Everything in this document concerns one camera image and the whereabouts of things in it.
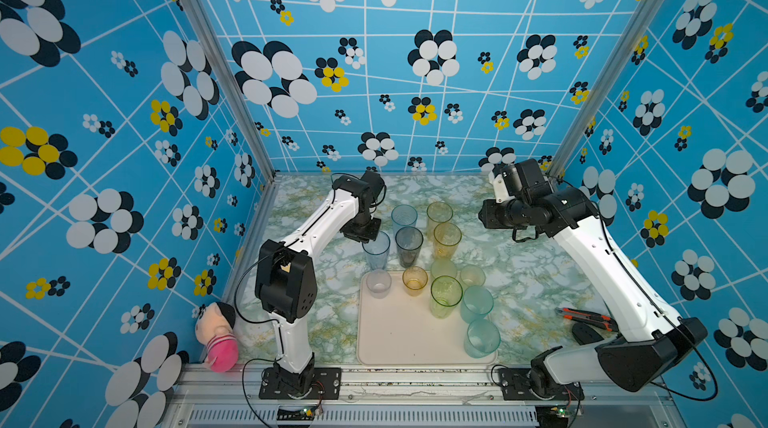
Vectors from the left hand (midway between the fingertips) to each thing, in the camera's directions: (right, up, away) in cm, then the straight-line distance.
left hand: (367, 238), depth 87 cm
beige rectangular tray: (+10, -25, -4) cm, 27 cm away
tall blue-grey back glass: (+11, +6, +9) cm, 16 cm away
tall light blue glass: (+3, -3, -3) cm, 5 cm away
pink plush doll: (-38, -21, -12) cm, 45 cm away
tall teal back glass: (+32, -26, -8) cm, 42 cm away
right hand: (+31, +8, -12) cm, 34 cm away
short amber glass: (+14, -13, +2) cm, 19 cm away
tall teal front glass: (+31, -17, -4) cm, 36 cm away
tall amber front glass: (+25, 0, +4) cm, 25 cm away
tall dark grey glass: (+12, -1, +4) cm, 13 cm away
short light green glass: (+22, -8, 0) cm, 24 cm away
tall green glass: (+22, -15, -4) cm, 27 cm away
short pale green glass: (+32, -12, +2) cm, 34 cm away
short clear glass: (+3, -14, +3) cm, 15 cm away
